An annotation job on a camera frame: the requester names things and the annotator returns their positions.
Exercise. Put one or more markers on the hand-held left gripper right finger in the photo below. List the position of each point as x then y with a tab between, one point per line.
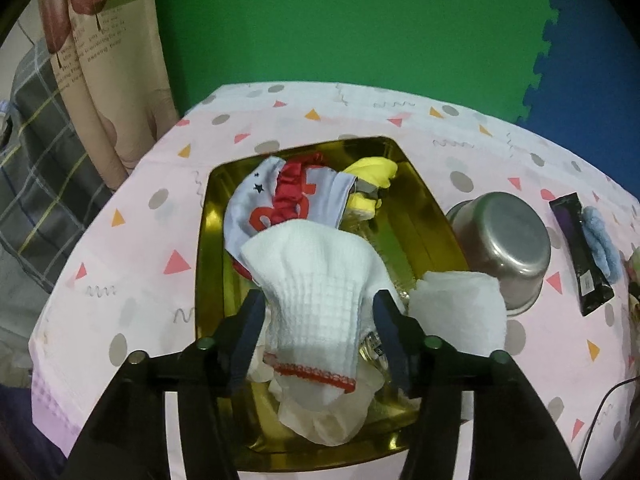
392	340

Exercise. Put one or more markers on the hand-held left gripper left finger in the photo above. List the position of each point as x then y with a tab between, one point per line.
250	340

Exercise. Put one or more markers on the white knit sock red trim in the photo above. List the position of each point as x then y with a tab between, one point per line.
315	300

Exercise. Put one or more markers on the gold metal tin box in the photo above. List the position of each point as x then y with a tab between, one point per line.
425	230

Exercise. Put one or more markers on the white towel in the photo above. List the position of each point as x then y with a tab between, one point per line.
455	310

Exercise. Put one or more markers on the pink patterned tablecloth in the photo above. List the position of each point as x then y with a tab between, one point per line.
150	260

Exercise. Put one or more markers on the grey cloth with red print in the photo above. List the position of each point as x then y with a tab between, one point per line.
240	210

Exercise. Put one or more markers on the steel bowl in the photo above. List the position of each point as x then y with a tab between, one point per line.
500	240

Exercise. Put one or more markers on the red ruffled scrunchie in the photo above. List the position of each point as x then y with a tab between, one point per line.
292	180

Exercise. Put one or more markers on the yellow cloth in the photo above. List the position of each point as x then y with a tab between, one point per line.
372	170

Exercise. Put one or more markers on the black packet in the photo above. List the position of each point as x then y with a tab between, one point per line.
580	255

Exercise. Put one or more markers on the light blue fluffy cloth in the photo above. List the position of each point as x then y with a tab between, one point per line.
602	245

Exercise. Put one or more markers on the person's dark blue clothing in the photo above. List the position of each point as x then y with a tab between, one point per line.
25	435

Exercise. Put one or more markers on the grey plaid cloth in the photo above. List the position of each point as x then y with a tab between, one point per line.
40	185

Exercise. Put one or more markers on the beige printed curtain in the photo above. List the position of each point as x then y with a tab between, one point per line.
115	85

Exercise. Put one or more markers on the green foam mat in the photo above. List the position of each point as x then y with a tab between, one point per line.
350	20

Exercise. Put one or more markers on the blue foam mat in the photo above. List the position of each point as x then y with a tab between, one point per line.
590	60

